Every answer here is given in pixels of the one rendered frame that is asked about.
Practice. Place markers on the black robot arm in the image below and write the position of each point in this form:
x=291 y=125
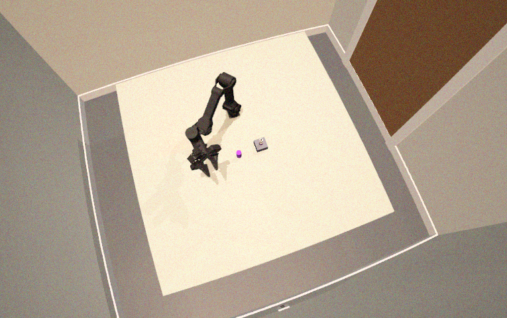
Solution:
x=204 y=124

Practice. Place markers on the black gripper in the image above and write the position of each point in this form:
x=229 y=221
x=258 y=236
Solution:
x=210 y=153

